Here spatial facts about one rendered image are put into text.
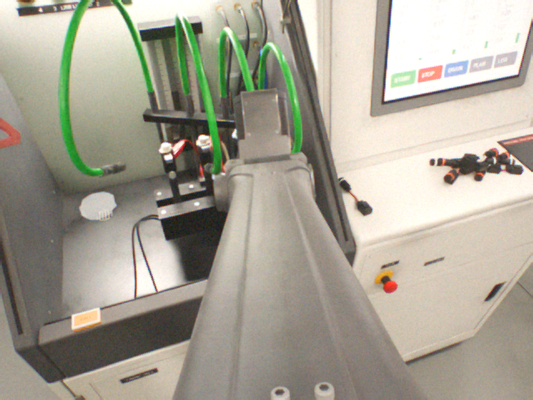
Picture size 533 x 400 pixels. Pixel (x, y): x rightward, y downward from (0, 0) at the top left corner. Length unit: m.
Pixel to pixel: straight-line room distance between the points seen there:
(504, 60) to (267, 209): 1.09
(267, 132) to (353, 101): 0.61
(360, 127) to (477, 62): 0.33
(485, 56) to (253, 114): 0.86
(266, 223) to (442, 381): 1.77
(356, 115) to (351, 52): 0.15
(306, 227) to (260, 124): 0.25
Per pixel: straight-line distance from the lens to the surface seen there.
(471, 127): 1.25
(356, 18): 0.94
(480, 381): 1.97
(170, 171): 0.90
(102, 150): 1.22
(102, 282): 1.07
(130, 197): 1.24
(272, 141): 0.39
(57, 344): 0.89
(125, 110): 1.15
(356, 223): 0.93
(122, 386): 1.10
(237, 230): 0.16
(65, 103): 0.67
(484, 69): 1.19
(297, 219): 0.16
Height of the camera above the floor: 1.66
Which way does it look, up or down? 45 degrees down
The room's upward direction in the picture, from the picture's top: straight up
